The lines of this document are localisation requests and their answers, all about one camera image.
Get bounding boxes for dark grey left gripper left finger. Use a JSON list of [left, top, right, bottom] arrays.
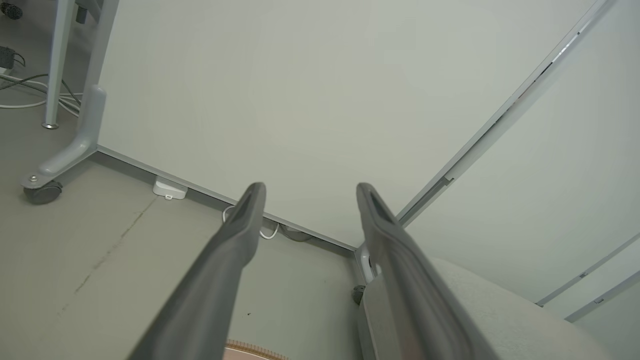
[[127, 182, 267, 360]]

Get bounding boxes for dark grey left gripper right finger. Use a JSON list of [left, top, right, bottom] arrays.
[[356, 182, 501, 360]]

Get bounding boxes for grey fabric sofa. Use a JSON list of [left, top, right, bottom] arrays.
[[357, 257, 615, 360]]

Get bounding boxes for grey partition foot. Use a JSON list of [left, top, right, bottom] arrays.
[[21, 0, 121, 193], [353, 242, 382, 287]]

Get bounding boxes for white adapter box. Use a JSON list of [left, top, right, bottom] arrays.
[[152, 177, 189, 201]]

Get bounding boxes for cream perforated laundry basket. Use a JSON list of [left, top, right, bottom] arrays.
[[223, 339, 290, 360]]

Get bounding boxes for large white partition panel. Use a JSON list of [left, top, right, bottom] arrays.
[[96, 0, 601, 252]]

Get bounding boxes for narrow white partition panel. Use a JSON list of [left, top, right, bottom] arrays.
[[397, 0, 640, 322]]

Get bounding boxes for grey table leg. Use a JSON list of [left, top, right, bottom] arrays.
[[42, 0, 77, 130]]

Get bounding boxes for black power strip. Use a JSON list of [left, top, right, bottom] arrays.
[[0, 46, 26, 71]]

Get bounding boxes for white looped cable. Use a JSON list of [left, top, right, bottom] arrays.
[[222, 204, 280, 240]]

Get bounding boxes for black floor cable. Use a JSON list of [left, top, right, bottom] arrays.
[[279, 224, 317, 244]]

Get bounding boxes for white floor cable bundle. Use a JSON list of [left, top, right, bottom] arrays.
[[0, 74, 82, 119]]

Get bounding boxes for thin grey floor cable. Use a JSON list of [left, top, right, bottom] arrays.
[[0, 73, 82, 107]]

